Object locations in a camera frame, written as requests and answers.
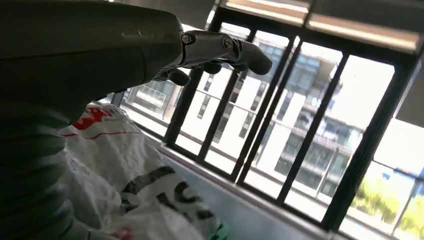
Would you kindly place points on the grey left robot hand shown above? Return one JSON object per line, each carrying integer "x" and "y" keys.
{"x": 82, "y": 49}

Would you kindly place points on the large grey mailer, black letters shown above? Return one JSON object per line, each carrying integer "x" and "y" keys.
{"x": 109, "y": 165}

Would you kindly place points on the building outside window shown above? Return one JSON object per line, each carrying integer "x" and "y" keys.
{"x": 298, "y": 109}

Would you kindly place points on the white roller blind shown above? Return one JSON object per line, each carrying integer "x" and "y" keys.
{"x": 331, "y": 23}
{"x": 410, "y": 99}

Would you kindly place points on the dark window frame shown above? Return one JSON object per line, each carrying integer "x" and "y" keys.
{"x": 308, "y": 139}

